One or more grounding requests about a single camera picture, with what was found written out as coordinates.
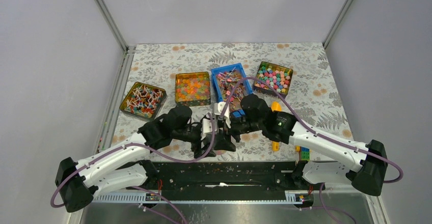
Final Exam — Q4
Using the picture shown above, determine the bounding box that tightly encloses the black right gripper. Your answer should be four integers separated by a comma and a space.
213, 111, 263, 152

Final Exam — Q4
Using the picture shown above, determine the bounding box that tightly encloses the blue plastic candy bin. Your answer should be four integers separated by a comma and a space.
210, 63, 253, 118

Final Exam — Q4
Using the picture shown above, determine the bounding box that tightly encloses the yellow plastic scoop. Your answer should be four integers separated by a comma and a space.
271, 101, 282, 152

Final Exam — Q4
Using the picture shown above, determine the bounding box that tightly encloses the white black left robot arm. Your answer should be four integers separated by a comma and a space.
50, 105, 220, 213

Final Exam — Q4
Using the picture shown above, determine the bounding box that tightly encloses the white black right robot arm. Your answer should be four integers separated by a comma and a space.
213, 94, 389, 196

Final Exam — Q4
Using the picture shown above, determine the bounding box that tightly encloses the tin of star candies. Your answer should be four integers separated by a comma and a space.
253, 62, 293, 98

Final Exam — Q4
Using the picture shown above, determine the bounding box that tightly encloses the floral table cloth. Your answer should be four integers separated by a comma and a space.
110, 42, 353, 161

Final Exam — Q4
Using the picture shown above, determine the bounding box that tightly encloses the tin of orange gummies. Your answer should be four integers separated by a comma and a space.
175, 72, 211, 106

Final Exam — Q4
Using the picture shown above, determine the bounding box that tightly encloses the tin of lollipops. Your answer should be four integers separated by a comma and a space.
119, 81, 167, 121

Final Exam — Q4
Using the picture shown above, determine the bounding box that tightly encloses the colourful toy block train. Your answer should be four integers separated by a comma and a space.
295, 146, 310, 161

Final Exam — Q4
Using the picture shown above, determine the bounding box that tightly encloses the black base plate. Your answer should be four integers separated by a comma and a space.
141, 161, 321, 199

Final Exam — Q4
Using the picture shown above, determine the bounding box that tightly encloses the grey slotted cable duct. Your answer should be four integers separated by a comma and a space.
93, 191, 303, 205

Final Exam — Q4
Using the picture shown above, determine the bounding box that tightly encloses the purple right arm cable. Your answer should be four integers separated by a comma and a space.
219, 76, 404, 224

